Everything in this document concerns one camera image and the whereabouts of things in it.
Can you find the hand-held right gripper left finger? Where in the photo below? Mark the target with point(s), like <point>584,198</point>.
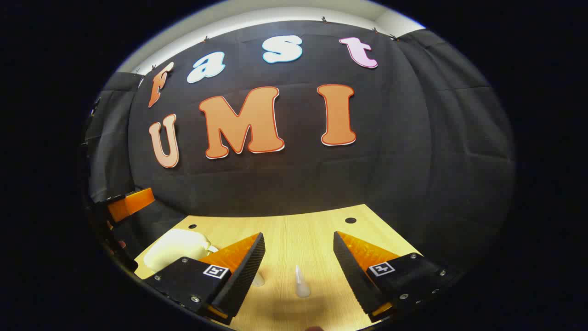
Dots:
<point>243,276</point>

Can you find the white pump bottle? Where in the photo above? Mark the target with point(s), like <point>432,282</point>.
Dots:
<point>258,279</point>

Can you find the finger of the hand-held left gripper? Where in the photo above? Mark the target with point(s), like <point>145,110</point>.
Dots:
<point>133,204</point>

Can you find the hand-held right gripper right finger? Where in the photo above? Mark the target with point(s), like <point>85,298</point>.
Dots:
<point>353,276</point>

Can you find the cream suitcase with grey lining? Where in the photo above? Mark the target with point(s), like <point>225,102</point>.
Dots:
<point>174,246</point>

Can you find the white squeeze tube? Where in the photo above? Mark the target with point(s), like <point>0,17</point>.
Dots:
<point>302,287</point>

